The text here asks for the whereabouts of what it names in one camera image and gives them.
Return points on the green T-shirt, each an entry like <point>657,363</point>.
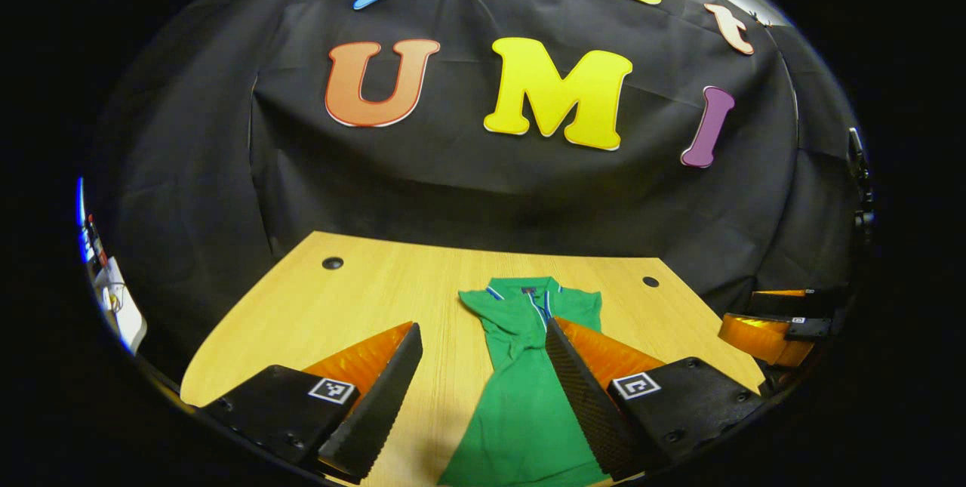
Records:
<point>521,411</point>

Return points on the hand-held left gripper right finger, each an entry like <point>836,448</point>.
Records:
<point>585,404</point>

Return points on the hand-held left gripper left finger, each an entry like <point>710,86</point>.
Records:
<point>381,404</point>

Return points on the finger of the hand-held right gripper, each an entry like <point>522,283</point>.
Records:
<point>807,328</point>
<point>822,300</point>

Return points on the black metal stand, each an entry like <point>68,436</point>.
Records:
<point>856,170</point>

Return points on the black backdrop cloth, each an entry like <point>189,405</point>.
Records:
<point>453,185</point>

